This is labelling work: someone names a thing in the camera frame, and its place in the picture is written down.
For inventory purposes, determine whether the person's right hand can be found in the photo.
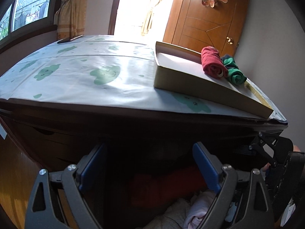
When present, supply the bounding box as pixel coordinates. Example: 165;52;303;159
261;144;302;172

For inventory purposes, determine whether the beige window curtain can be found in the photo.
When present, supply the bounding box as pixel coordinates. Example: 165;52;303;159
54;0;87;40

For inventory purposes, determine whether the pink underwear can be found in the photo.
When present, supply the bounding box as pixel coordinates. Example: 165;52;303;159
184;191;216;229

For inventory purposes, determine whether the brass door knob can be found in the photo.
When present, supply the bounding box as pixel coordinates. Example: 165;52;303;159
226;37;234;45

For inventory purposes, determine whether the dark red underwear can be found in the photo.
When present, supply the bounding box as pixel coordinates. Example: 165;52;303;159
201;46;229;79

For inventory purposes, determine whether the shallow beige cardboard box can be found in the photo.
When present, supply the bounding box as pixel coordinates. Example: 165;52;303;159
154;41;274;119

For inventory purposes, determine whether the wooden door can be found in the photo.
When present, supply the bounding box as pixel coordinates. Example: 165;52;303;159
163;0;249;56

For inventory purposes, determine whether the black remote control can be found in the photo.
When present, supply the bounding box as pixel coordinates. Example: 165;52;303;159
57;35;83;44

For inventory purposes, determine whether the dark-framed window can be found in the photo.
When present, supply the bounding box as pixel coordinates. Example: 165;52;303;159
1;0;60;52

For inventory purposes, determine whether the white grey underwear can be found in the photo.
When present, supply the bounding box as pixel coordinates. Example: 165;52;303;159
144;199;191;228

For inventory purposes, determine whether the green navy underwear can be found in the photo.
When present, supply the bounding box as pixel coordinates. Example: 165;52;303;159
221;54;247;85

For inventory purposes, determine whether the white green-cloud tablecloth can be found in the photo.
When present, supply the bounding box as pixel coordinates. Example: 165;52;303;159
1;35;287;125

